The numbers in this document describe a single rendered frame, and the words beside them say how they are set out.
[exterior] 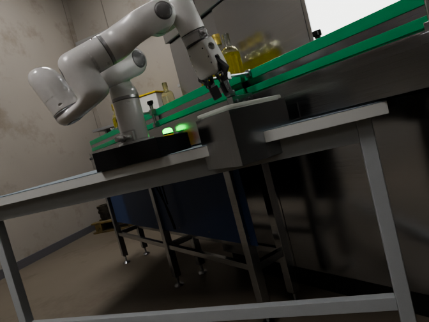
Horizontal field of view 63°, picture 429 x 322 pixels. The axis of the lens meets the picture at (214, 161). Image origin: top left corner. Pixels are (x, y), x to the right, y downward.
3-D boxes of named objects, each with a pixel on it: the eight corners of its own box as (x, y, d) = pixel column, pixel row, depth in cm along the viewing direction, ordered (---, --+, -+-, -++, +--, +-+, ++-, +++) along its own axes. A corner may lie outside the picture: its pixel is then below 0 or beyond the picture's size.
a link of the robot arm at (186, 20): (141, 7, 92) (137, 18, 101) (160, 45, 94) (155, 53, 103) (190, -14, 96) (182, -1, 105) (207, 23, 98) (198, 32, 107)
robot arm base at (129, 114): (136, 142, 113) (124, 95, 112) (106, 150, 118) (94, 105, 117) (161, 138, 128) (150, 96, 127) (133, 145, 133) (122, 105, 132)
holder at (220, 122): (302, 119, 109) (296, 95, 108) (235, 138, 94) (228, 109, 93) (265, 128, 123) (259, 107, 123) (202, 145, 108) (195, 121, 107)
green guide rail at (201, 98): (230, 98, 123) (225, 75, 123) (228, 98, 123) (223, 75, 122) (93, 151, 267) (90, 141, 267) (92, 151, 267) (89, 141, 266)
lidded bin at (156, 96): (173, 109, 441) (169, 91, 439) (161, 109, 408) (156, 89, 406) (145, 117, 455) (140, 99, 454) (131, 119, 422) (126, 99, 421)
